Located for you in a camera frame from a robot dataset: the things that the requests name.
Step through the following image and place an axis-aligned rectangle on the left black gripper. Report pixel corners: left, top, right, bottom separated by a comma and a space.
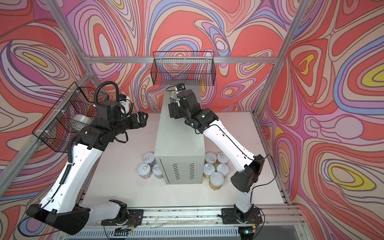
110, 110, 149, 139

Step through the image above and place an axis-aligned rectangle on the dark blue tomato can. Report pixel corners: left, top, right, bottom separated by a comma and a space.
169, 91, 179, 104

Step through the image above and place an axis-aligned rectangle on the green label can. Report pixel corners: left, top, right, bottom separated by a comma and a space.
216, 164, 230, 178

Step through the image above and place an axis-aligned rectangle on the orange peach can large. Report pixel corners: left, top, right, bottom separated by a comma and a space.
209, 172, 225, 191

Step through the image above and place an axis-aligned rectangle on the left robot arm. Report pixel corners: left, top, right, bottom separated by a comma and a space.
26, 81, 148, 235

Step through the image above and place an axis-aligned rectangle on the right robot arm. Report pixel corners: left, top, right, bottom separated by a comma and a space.
169, 85, 265, 224

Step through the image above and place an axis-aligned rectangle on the grey metal cabinet counter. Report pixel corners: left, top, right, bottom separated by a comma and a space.
155, 91, 206, 185

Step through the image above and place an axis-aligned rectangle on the white lid can back-left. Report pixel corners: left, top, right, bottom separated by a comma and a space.
143, 152, 157, 167

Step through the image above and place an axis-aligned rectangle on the white lid can front-left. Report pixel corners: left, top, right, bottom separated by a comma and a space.
138, 163, 152, 179

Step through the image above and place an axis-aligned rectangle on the white lid can front-right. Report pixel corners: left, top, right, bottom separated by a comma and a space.
152, 164, 164, 179

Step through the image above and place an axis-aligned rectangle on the right group can back-left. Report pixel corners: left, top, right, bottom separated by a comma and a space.
205, 152, 217, 165

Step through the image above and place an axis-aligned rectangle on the silver tape roll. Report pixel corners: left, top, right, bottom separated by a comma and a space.
72, 114, 92, 125

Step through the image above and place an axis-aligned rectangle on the right group can back-right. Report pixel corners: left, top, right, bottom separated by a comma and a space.
217, 152, 230, 164

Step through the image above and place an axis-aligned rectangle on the right group can front-left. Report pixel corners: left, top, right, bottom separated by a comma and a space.
203, 163, 216, 179

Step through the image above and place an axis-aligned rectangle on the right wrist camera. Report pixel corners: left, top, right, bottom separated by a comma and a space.
176, 83, 186, 92

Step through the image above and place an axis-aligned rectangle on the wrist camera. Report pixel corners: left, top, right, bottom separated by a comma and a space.
176, 83, 186, 92
118, 94, 132, 114

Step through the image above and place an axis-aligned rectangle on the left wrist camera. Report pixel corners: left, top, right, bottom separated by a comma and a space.
118, 94, 132, 114

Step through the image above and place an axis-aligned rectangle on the black wire basket back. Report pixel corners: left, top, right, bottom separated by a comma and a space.
151, 51, 216, 86

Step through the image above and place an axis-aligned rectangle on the black wire basket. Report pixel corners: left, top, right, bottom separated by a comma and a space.
151, 51, 216, 86
33, 83, 97, 153

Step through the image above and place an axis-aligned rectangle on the black wire basket left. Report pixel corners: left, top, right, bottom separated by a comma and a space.
33, 83, 97, 153

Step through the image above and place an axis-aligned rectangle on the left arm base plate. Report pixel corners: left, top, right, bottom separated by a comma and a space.
101, 209, 144, 227

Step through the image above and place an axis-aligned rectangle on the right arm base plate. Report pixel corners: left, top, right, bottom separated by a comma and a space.
218, 207, 263, 225

